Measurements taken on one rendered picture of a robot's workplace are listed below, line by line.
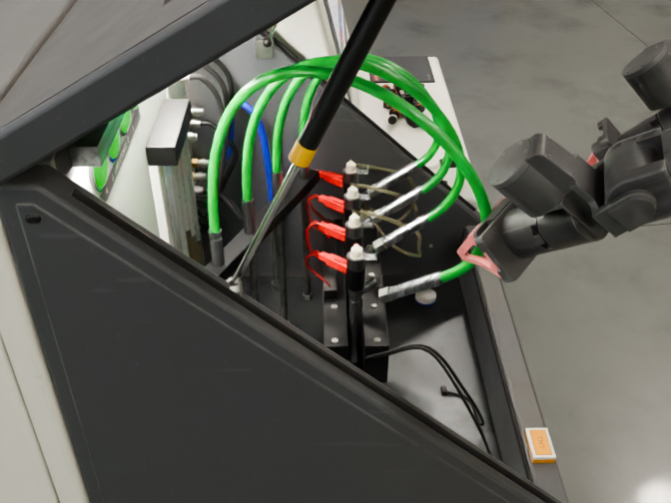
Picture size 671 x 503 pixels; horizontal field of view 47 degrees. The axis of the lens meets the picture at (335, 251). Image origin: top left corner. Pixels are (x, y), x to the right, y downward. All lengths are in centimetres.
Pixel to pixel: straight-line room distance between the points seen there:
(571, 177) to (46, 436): 60
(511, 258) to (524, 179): 13
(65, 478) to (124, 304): 27
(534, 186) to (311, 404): 31
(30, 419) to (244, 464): 23
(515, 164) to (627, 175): 10
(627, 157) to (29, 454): 69
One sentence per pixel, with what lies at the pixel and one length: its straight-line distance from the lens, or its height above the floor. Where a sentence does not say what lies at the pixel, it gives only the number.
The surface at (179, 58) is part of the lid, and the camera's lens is 57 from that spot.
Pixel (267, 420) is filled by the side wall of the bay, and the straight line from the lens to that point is 82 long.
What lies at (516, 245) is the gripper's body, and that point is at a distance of 86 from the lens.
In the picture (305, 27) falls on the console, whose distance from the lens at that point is 132.
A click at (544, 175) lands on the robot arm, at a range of 78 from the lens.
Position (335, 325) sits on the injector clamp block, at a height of 98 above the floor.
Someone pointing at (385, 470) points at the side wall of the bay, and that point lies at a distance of 89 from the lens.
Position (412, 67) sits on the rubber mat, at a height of 98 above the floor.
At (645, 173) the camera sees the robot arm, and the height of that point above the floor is 142.
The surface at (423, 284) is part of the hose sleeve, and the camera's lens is 99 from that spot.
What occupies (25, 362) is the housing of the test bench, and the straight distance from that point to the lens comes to 81.
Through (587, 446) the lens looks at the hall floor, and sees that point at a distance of 241.
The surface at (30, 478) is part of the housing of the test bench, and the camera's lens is 95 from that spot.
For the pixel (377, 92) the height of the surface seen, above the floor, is 141.
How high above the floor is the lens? 178
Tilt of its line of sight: 37 degrees down
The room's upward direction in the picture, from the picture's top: straight up
